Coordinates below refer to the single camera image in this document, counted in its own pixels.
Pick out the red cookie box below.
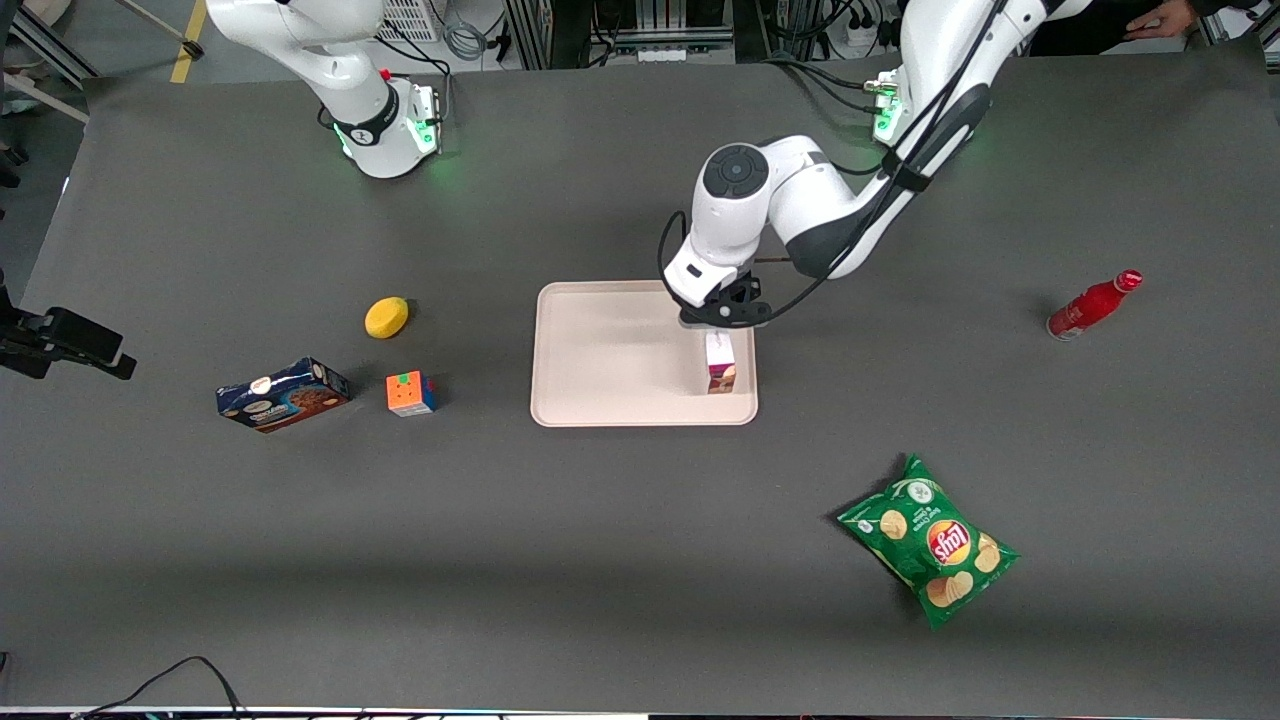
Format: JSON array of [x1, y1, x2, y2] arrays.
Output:
[[704, 332, 739, 395]]

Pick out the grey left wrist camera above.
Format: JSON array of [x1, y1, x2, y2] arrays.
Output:
[[679, 300, 774, 331]]

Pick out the colourful puzzle cube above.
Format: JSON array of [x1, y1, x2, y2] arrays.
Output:
[[385, 370, 439, 418]]

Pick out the black looped cable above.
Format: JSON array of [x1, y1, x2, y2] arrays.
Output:
[[72, 655, 248, 720]]

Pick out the blue chocolate cookie box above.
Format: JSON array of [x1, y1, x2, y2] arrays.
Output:
[[215, 357, 352, 434]]

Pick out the beige plastic tray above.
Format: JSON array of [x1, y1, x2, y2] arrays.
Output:
[[530, 279, 759, 428]]

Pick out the aluminium frame rack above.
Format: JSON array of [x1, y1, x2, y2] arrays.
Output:
[[503, 0, 738, 70]]

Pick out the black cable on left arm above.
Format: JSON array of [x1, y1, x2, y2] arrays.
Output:
[[657, 0, 1011, 327]]

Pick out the black base cables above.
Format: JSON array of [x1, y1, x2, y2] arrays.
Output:
[[763, 54, 893, 115]]

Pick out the red bottle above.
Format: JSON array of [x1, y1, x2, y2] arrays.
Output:
[[1046, 269, 1144, 343]]

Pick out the black camera on mount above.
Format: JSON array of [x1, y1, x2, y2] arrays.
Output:
[[0, 304, 138, 382]]

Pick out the grey coiled cable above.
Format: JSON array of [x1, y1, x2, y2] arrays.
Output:
[[444, 18, 493, 63]]

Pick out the person's bare hand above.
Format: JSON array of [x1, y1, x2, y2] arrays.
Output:
[[1128, 2, 1198, 40]]

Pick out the green chips bag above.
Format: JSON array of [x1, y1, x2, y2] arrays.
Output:
[[837, 453, 1021, 631]]

